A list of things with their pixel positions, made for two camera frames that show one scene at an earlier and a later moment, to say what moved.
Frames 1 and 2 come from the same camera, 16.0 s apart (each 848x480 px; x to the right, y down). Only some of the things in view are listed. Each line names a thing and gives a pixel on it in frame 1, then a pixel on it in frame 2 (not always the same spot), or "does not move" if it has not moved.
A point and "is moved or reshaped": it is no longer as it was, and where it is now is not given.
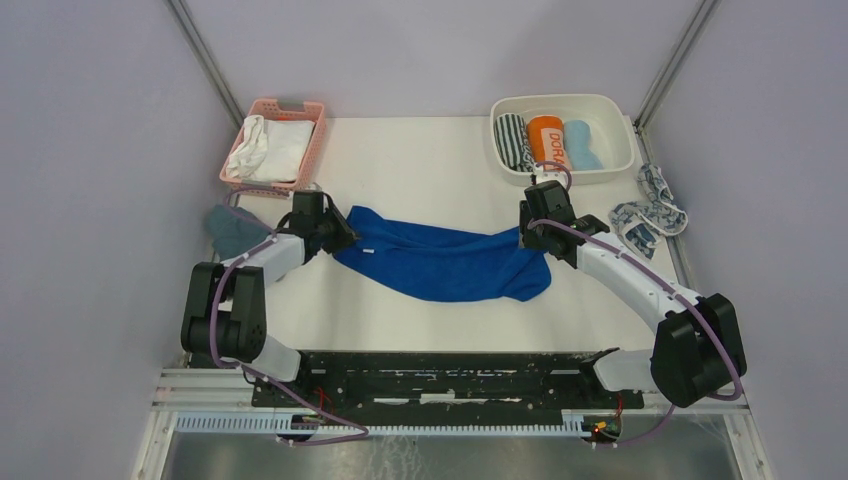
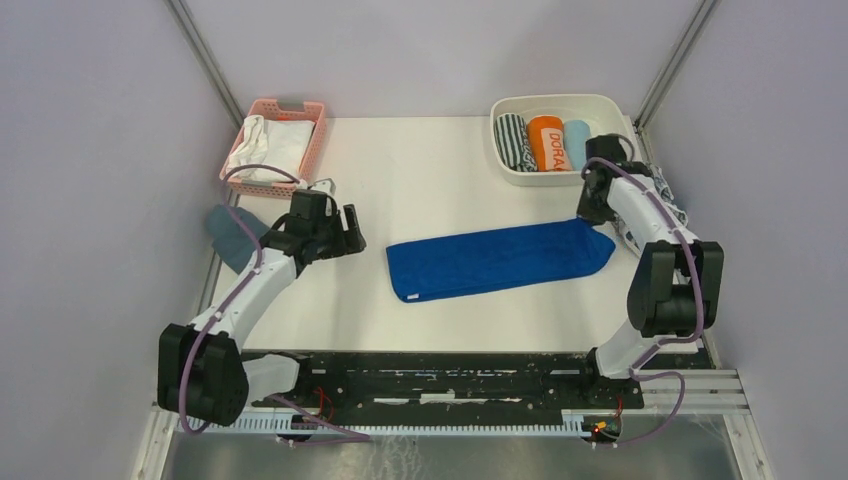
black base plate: x=444 y=382 does not move
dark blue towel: x=433 y=260 is moved or reshaped
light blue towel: x=578 y=142 does not move
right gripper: x=527 y=236 → x=595 y=217
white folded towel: x=287 y=143 does not move
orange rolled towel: x=547 y=141 does not move
